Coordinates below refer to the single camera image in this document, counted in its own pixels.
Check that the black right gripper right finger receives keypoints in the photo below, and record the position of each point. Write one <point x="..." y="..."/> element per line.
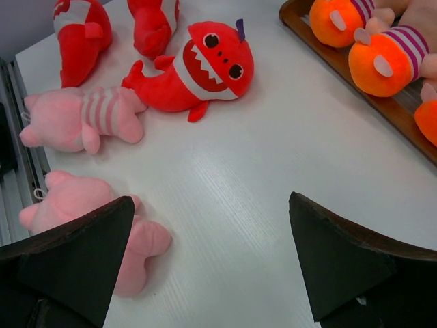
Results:
<point x="357" y="277"/>

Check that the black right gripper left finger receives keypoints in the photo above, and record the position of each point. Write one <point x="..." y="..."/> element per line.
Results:
<point x="65" y="276"/>

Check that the pink pig plush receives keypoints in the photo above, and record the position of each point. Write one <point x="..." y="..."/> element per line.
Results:
<point x="70" y="197"/>
<point x="70" y="120"/>

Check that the boy doll from corner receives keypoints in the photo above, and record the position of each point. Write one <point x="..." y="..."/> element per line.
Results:
<point x="425" y="115"/>

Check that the boy doll face up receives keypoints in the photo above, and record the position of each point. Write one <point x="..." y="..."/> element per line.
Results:
<point x="385" y="58"/>

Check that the boy doll black hair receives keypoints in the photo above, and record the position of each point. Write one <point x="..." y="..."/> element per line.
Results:
<point x="334" y="22"/>

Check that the wooden three-tier shelf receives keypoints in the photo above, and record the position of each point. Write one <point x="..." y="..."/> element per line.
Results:
<point x="399" y="109"/>

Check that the red shark plush lower left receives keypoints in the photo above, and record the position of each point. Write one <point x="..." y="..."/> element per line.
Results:
<point x="83" y="30"/>

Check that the red shark plush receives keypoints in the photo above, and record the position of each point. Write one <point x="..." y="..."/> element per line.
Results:
<point x="155" y="23"/>
<point x="216" y="63"/>
<point x="83" y="30"/>

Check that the red shark plush upper left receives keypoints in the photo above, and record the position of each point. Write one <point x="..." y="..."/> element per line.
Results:
<point x="155" y="23"/>

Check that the red shark plush centre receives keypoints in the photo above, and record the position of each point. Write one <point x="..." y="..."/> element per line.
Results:
<point x="216" y="63"/>

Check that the aluminium rail frame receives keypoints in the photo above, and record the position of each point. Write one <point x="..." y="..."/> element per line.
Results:
<point x="17" y="185"/>

